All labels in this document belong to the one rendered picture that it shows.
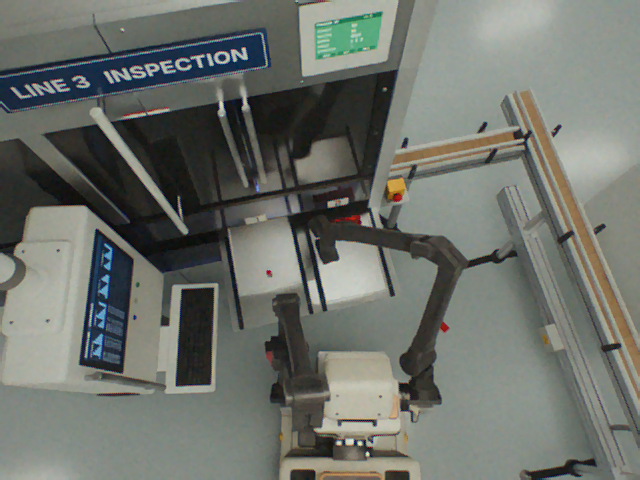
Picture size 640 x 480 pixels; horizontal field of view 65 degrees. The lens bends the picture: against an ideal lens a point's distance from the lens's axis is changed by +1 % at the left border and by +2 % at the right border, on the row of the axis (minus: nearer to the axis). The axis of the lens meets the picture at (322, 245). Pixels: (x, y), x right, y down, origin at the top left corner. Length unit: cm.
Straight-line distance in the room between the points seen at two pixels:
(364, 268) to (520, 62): 231
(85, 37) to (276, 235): 122
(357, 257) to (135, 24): 131
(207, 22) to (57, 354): 91
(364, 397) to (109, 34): 111
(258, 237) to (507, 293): 163
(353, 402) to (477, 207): 202
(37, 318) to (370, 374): 91
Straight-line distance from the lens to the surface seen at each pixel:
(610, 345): 222
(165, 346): 218
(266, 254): 209
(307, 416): 130
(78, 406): 315
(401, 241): 152
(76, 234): 156
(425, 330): 157
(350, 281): 205
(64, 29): 114
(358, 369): 152
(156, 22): 112
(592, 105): 393
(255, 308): 204
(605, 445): 262
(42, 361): 150
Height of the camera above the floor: 286
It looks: 71 degrees down
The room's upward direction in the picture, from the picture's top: 1 degrees clockwise
